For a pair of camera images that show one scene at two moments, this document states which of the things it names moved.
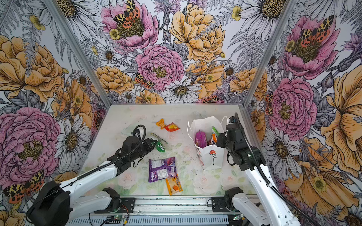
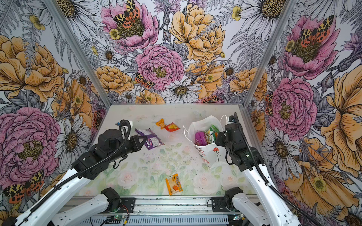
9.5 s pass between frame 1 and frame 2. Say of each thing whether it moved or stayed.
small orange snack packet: stayed
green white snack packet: moved
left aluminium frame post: stayed
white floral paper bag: moved
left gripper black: moved
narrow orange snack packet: stayed
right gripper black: stayed
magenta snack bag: stayed
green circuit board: stayed
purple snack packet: moved
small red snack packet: stayed
